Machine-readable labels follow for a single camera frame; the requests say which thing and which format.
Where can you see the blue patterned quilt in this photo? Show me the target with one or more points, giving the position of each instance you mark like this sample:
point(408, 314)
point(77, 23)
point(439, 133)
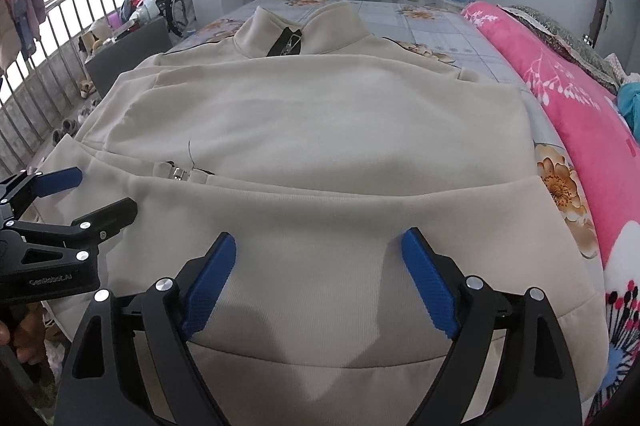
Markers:
point(628, 103)

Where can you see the dark patterned blanket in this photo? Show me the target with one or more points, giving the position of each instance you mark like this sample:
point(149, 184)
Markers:
point(564, 43)

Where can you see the white door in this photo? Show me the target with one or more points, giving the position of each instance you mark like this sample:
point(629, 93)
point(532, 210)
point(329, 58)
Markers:
point(619, 33)

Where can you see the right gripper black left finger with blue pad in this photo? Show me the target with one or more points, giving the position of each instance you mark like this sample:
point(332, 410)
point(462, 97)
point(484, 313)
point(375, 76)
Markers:
point(102, 382)

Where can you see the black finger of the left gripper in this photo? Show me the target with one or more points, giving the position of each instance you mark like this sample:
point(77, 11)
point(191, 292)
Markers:
point(104, 223)

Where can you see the pink floral fleece blanket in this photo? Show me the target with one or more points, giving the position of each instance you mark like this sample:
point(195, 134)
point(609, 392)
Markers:
point(590, 165)

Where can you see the person's left hand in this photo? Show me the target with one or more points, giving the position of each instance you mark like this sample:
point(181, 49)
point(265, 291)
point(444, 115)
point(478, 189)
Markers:
point(27, 338)

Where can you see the beige zip-up jacket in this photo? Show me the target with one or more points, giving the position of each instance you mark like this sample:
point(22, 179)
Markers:
point(316, 145)

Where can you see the metal window railing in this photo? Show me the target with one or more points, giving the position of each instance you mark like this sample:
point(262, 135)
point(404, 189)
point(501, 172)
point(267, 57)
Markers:
point(39, 92)

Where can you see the dark grey storage box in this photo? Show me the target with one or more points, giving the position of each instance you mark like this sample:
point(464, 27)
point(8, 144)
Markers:
point(128, 52)

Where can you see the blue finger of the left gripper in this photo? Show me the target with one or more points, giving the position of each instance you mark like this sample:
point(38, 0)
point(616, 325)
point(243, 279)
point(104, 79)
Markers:
point(55, 182)

